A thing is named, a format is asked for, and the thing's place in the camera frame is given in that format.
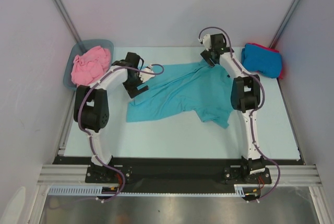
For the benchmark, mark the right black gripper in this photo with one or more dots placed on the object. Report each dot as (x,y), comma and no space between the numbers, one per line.
(207,57)

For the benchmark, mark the teal t shirt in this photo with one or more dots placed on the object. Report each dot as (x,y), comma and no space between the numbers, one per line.
(182,88)

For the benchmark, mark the grey slotted cable duct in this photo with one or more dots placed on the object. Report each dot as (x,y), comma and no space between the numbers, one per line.
(106,191)

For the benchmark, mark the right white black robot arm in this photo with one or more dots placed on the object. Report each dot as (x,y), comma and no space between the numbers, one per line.
(245,96)

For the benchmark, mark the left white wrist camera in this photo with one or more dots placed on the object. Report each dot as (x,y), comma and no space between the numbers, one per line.
(146,74)

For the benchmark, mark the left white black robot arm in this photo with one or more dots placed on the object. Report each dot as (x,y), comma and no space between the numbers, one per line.
(92,104)

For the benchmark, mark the blue folded t shirt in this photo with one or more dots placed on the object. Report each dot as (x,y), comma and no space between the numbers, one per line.
(261,60)

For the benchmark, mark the right corner aluminium post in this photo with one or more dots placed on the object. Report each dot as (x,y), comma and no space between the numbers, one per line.
(286,19)

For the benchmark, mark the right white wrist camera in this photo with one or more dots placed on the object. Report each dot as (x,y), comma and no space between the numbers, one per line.
(206,41)

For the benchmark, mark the corner aluminium post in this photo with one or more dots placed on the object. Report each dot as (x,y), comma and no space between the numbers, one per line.
(67,19)
(286,19)

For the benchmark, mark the pink crumpled t shirt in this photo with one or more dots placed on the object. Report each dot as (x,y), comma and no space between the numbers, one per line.
(91,66)

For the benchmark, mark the aluminium frame rail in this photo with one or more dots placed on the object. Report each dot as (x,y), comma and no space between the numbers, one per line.
(60,174)

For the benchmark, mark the grey plastic basket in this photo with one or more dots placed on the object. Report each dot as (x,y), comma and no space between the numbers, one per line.
(79,49)

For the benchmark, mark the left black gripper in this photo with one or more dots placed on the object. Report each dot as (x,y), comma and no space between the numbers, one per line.
(133,90)

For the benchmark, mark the left corner aluminium post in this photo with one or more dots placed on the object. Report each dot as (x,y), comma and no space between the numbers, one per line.
(67,19)

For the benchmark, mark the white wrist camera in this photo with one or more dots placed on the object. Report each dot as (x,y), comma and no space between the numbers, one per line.
(146,74)
(206,41)

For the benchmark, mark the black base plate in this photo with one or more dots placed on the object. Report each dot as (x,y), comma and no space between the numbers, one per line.
(168,175)

